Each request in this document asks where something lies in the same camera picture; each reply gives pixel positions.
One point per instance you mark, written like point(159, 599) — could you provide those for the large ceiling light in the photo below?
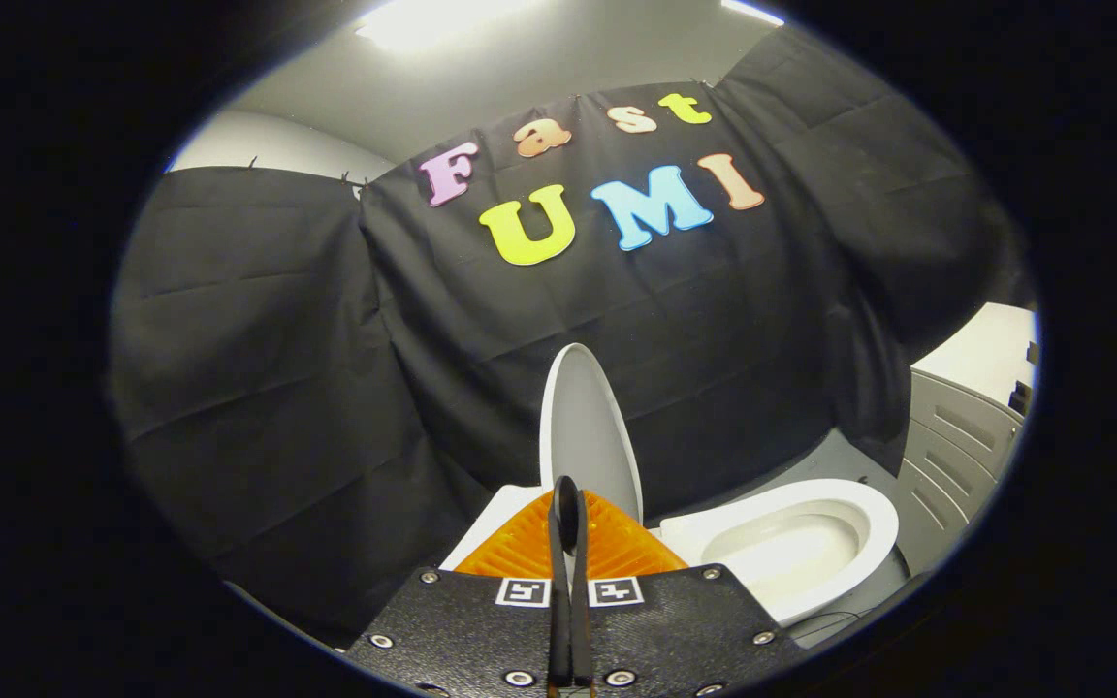
point(432, 19)

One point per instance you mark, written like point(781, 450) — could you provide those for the black backdrop cloth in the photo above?
point(326, 388)

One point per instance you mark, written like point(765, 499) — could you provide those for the black cabinet clip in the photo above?
point(1034, 353)
point(1021, 397)

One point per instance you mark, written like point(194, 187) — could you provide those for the white toilet lid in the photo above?
point(588, 427)

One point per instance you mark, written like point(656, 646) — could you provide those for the white drawer cabinet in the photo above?
point(956, 436)

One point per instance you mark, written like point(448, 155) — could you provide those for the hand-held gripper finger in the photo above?
point(558, 620)
point(582, 630)

